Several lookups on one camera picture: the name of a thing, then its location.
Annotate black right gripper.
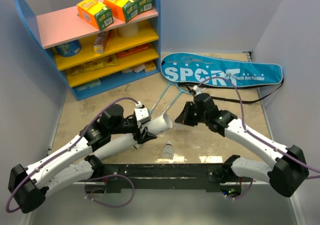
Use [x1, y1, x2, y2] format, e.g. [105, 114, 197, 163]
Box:
[175, 101, 209, 127]

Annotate white shuttlecock tube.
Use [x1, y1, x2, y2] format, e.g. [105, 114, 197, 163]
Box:
[93, 113, 173, 161]

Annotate white shuttlecock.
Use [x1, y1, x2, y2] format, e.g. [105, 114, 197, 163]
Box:
[173, 122, 185, 130]
[161, 141, 174, 160]

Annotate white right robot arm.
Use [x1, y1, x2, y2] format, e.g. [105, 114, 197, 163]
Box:
[175, 93, 310, 198]

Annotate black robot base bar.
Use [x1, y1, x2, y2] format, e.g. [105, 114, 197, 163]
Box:
[81, 163, 250, 193]

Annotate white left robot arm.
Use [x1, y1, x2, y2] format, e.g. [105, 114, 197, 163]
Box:
[5, 102, 157, 214]

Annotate blue badminton racket right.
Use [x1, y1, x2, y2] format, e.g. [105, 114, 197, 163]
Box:
[162, 90, 190, 115]

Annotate blue badminton racket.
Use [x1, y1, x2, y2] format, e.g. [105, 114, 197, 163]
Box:
[162, 90, 190, 115]
[150, 82, 173, 114]

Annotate blue badminton racket left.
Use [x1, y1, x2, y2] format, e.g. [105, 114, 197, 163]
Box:
[150, 82, 173, 114]

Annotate silver orange snack pack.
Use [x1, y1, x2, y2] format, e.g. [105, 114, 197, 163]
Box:
[93, 31, 109, 54]

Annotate blue sport racket bag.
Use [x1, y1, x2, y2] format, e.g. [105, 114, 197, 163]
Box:
[160, 52, 284, 94]

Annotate yellow white small packs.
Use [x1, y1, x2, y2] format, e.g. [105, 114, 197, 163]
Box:
[121, 60, 157, 74]

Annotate blue green bottom boxes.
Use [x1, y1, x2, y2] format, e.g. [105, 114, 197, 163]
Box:
[74, 78, 101, 92]

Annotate yellow snack bags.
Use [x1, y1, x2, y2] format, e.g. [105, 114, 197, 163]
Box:
[70, 54, 119, 76]

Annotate red flat box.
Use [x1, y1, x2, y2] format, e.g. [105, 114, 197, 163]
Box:
[115, 43, 150, 58]

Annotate blue shelf unit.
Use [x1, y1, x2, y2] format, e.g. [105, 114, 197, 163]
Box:
[14, 0, 161, 100]

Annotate blue round can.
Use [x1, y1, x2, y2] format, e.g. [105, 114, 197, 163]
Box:
[55, 39, 82, 58]

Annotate orange green box middle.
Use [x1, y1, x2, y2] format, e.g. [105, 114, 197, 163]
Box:
[103, 0, 138, 23]

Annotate orange green box left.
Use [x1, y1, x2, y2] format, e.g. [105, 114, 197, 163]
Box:
[76, 0, 114, 31]

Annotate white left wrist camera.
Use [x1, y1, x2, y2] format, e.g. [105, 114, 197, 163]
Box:
[134, 101, 152, 124]

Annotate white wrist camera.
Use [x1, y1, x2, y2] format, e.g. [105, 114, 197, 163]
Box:
[190, 85, 203, 97]
[134, 101, 152, 124]

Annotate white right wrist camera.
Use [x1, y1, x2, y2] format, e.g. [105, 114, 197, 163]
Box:
[190, 85, 203, 97]

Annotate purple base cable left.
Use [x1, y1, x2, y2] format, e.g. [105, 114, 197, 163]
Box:
[83, 172, 136, 208]

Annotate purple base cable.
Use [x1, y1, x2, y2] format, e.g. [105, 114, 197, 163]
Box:
[223, 179, 255, 201]
[83, 172, 136, 208]

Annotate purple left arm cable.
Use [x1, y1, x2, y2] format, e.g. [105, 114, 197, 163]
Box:
[5, 96, 141, 213]

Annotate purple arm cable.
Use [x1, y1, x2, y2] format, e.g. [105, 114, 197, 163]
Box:
[5, 96, 141, 213]
[197, 76, 320, 180]

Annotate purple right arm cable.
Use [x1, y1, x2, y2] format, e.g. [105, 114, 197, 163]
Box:
[197, 76, 320, 180]

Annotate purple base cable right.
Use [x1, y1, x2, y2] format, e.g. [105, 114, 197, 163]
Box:
[223, 179, 255, 201]

